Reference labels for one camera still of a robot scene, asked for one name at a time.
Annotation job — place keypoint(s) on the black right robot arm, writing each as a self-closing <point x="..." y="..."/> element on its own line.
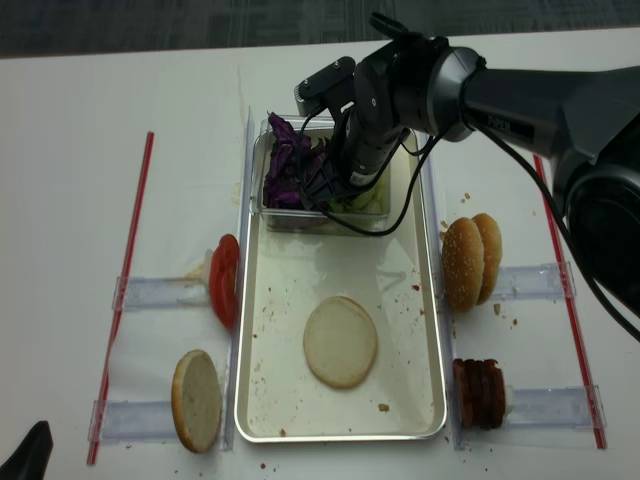
<point x="586" y="124"/>

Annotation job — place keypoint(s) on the rear sesame bun top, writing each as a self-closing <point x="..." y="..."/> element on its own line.
<point x="492" y="241"/>

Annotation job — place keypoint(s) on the left red strip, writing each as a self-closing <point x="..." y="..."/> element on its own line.
<point x="122" y="281"/>

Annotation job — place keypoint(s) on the red strip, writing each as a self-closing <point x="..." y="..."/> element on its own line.
<point x="598" y="430"/>
<point x="122" y="281"/>

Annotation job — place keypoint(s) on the upright bun half left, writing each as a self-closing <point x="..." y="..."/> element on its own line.
<point x="196" y="402"/>

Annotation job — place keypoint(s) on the clear plastic salad box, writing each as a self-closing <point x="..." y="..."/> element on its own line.
<point x="303" y="221"/>

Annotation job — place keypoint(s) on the white metal tray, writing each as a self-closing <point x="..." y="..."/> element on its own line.
<point x="286" y="275"/>

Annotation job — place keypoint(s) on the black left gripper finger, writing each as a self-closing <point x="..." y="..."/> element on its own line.
<point x="30" y="459"/>

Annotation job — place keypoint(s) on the stacked meat patties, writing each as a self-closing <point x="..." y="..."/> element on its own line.
<point x="481" y="393"/>

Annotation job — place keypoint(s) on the clear sesame bun rail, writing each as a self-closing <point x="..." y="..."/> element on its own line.
<point x="551" y="281"/>

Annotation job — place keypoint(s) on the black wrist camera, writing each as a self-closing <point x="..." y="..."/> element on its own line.
<point x="331" y="88"/>

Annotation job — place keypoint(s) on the red tomato slices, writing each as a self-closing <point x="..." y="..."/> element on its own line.
<point x="222" y="280"/>

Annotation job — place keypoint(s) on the right red strip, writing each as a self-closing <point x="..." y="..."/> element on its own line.
<point x="598" y="430"/>

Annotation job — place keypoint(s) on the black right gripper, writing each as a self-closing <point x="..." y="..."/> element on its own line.
<point x="363" y="142"/>

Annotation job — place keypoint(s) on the white patty pusher block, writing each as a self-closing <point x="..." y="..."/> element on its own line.
<point x="509" y="401"/>

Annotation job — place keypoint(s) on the clear tomato holder rail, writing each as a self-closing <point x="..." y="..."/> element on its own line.
<point x="164" y="293"/>

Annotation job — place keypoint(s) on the clear patty holder rail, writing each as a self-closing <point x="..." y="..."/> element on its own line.
<point x="552" y="408"/>

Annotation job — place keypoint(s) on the front sesame bun top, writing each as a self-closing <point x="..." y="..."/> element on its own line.
<point x="462" y="264"/>

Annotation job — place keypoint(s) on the purple cabbage leaves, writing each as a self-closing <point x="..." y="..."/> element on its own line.
<point x="293" y="158"/>

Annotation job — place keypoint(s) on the white tomato pusher block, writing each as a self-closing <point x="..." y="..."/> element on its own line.
<point x="206" y="268"/>

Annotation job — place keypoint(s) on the clear left bun rail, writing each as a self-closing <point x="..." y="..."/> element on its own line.
<point x="124" y="421"/>

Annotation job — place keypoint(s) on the green lettuce leaves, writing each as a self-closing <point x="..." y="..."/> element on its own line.
<point x="375" y="201"/>

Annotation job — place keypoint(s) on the sesame bun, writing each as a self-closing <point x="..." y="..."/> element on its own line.
<point x="462" y="264"/>
<point x="492" y="241"/>

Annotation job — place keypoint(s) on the bottom bun on tray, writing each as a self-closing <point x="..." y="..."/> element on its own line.
<point x="340" y="342"/>

